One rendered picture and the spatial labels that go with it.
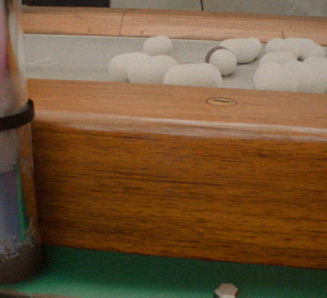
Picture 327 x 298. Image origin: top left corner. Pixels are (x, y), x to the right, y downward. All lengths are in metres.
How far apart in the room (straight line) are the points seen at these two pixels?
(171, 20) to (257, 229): 0.38
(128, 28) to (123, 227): 0.37
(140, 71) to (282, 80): 0.08
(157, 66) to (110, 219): 0.14
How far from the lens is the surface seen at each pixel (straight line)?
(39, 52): 0.42
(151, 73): 0.27
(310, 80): 0.27
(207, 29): 0.50
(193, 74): 0.25
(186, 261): 0.16
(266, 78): 0.25
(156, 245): 0.16
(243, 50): 0.37
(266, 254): 0.16
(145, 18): 0.52
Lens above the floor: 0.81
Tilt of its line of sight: 20 degrees down
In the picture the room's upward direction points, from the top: 1 degrees clockwise
